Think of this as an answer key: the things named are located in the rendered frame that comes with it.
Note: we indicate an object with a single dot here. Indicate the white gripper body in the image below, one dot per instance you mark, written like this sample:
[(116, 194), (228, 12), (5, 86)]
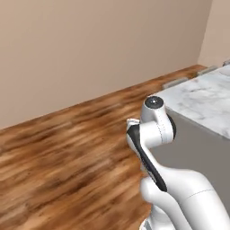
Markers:
[(132, 121)]

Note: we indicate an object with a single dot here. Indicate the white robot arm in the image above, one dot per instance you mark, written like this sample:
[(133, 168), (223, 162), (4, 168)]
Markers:
[(185, 191)]

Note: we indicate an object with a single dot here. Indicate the grey kitchen island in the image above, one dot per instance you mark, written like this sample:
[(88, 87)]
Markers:
[(191, 149)]

